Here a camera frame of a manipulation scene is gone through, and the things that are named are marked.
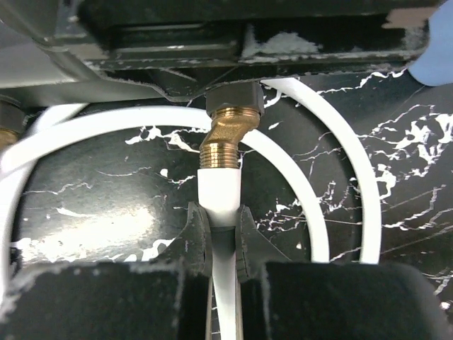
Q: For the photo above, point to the black marble mat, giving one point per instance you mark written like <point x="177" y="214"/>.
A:
<point x="124" y="196"/>

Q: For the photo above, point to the blue cup on mat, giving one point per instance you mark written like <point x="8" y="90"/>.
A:
<point x="434" y="66"/>

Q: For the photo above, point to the black spray gun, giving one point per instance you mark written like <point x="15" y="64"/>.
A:
<point x="83" y="51"/>

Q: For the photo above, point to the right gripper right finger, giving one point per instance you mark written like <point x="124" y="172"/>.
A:
<point x="253" y="249"/>

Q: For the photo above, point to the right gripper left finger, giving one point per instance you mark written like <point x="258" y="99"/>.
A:
<point x="193" y="245"/>

